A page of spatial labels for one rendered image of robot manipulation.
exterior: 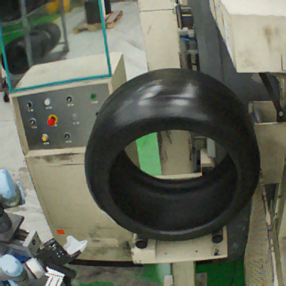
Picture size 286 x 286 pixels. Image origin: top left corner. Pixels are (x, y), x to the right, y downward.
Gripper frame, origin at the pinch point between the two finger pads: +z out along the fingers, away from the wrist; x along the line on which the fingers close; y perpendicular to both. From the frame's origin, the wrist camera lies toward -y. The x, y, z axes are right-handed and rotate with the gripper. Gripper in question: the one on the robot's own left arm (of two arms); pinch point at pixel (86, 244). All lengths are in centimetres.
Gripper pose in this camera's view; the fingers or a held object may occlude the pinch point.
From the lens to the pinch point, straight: 143.3
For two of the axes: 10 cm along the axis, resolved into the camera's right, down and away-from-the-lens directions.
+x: -4.8, -0.7, 8.8
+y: -4.1, -8.6, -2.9
